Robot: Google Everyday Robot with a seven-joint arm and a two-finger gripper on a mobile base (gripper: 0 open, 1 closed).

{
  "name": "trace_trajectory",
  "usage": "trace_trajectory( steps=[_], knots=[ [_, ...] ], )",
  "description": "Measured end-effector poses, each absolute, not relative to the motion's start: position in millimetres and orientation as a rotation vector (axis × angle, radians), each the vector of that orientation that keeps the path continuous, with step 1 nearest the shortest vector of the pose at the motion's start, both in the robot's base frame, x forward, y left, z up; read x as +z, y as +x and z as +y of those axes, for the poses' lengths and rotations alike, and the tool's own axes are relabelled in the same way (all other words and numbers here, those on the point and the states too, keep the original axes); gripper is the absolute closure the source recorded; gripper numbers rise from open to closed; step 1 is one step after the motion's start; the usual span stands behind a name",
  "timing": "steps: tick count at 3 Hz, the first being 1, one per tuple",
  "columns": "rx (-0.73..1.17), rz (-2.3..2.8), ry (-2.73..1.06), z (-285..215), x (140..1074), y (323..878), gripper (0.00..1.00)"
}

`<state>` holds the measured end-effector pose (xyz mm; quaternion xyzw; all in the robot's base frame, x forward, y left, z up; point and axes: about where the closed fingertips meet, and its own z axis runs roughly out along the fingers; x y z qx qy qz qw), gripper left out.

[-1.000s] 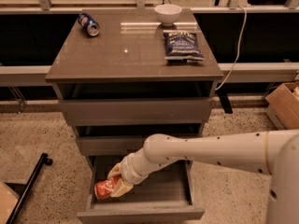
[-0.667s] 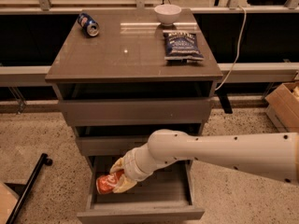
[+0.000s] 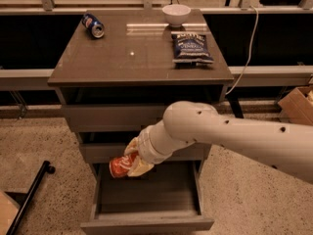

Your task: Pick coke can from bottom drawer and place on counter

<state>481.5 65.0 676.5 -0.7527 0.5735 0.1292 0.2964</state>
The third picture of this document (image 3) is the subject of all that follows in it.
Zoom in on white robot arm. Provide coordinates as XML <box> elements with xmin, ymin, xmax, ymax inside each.
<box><xmin>125</xmin><ymin>101</ymin><xmax>313</xmax><ymax>182</ymax></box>

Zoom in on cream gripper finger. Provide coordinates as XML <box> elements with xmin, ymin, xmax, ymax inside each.
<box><xmin>124</xmin><ymin>137</ymin><xmax>138</xmax><ymax>156</ymax></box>
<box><xmin>127</xmin><ymin>154</ymin><xmax>154</xmax><ymax>177</ymax></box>

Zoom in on black metal leg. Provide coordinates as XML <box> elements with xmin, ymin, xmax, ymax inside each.
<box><xmin>6</xmin><ymin>161</ymin><xmax>56</xmax><ymax>235</ymax></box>

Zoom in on grey bottom drawer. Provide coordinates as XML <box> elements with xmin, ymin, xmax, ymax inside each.
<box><xmin>81</xmin><ymin>161</ymin><xmax>213</xmax><ymax>235</ymax></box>

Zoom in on red coke can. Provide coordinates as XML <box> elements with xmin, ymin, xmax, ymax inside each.
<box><xmin>109</xmin><ymin>152</ymin><xmax>138</xmax><ymax>178</ymax></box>

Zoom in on grey three-drawer cabinet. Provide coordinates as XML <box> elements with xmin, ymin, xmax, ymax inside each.
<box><xmin>47</xmin><ymin>8</ymin><xmax>235</xmax><ymax>235</ymax></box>

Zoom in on grey drawer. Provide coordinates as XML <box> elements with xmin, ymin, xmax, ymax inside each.
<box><xmin>54</xmin><ymin>85</ymin><xmax>228</xmax><ymax>134</ymax></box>
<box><xmin>75</xmin><ymin>131</ymin><xmax>211</xmax><ymax>164</ymax></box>
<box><xmin>81</xmin><ymin>161</ymin><xmax>213</xmax><ymax>235</ymax></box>

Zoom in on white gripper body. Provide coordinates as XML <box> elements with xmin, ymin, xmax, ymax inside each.
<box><xmin>138</xmin><ymin>121</ymin><xmax>176</xmax><ymax>165</ymax></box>

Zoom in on cardboard box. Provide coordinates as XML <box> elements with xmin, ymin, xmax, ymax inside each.
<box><xmin>278</xmin><ymin>86</ymin><xmax>313</xmax><ymax>125</ymax></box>

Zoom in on blue chip bag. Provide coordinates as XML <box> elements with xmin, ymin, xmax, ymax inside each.
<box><xmin>171</xmin><ymin>31</ymin><xmax>213</xmax><ymax>64</ymax></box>

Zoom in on white bowl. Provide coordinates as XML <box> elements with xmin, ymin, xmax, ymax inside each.
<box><xmin>162</xmin><ymin>4</ymin><xmax>191</xmax><ymax>27</ymax></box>

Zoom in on grey middle drawer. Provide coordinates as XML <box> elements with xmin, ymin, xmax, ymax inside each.
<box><xmin>75</xmin><ymin>131</ymin><xmax>211</xmax><ymax>164</ymax></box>

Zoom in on white cable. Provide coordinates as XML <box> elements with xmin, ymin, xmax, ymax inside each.
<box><xmin>225</xmin><ymin>5</ymin><xmax>259</xmax><ymax>96</ymax></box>

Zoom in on wooden board corner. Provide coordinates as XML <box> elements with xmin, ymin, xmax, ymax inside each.
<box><xmin>0</xmin><ymin>190</ymin><xmax>20</xmax><ymax>235</ymax></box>

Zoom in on grey top drawer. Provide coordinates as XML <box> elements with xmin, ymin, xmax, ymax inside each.
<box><xmin>54</xmin><ymin>85</ymin><xmax>228</xmax><ymax>134</ymax></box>

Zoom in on blue pepsi can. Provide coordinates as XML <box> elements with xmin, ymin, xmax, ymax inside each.
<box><xmin>81</xmin><ymin>13</ymin><xmax>105</xmax><ymax>38</ymax></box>

